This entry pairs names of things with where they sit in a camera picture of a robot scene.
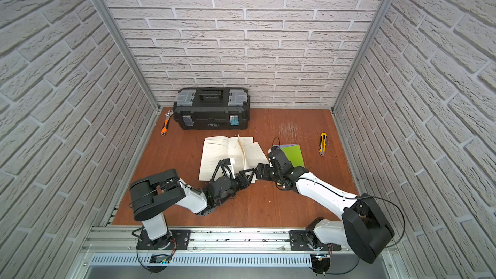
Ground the large white lined notebook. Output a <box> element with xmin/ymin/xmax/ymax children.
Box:
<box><xmin>198</xmin><ymin>134</ymin><xmax>270</xmax><ymax>184</ymax></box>

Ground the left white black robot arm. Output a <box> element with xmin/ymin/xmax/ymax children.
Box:
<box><xmin>129</xmin><ymin>169</ymin><xmax>255</xmax><ymax>250</ymax></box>

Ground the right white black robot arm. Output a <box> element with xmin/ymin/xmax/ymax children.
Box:
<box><xmin>256</xmin><ymin>147</ymin><xmax>395</xmax><ymax>264</ymax></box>

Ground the yellow black utility knife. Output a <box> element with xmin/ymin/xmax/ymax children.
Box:
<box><xmin>319</xmin><ymin>133</ymin><xmax>328</xmax><ymax>157</ymax></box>

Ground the black plastic toolbox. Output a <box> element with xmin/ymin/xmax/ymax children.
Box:
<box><xmin>173</xmin><ymin>87</ymin><xmax>250</xmax><ymax>130</ymax></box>

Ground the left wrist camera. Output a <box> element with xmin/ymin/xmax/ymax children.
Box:
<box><xmin>214</xmin><ymin>158</ymin><xmax>235</xmax><ymax>179</ymax></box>

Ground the orange handled adjustable wrench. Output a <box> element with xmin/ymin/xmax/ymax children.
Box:
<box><xmin>161</xmin><ymin>109</ymin><xmax>174</xmax><ymax>136</ymax></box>

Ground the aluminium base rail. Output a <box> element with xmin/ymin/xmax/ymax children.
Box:
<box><xmin>63</xmin><ymin>227</ymin><xmax>408</xmax><ymax>279</ymax></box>

